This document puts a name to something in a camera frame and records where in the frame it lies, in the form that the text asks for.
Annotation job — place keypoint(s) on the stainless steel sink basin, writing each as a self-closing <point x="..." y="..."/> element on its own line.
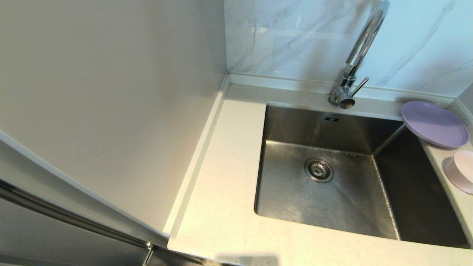
<point x="332" y="207"/>

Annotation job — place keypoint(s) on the purple plastic plate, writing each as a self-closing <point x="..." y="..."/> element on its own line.
<point x="434" y="123"/>

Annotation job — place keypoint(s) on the grey lower cabinet door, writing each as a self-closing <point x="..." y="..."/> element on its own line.
<point x="55" y="244"/>

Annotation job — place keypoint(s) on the round metal drain strainer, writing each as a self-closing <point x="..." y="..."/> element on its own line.
<point x="319" y="170"/>

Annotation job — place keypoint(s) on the metal door trim rail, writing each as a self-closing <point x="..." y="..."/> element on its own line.
<point x="55" y="210"/>

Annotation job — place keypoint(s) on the grey cabinet door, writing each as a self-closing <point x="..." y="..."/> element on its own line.
<point x="37" y="173"/>
<point x="55" y="244"/>

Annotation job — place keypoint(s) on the chrome gooseneck faucet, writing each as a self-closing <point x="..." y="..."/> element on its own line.
<point x="364" y="40"/>

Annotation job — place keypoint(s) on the grey upper cabinet door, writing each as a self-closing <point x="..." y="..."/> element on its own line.
<point x="37" y="173"/>

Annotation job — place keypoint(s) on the white tall cabinet side panel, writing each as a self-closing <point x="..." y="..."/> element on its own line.
<point x="111" y="92"/>

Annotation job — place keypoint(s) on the pink plastic cup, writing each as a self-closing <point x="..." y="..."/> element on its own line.
<point x="463" y="170"/>

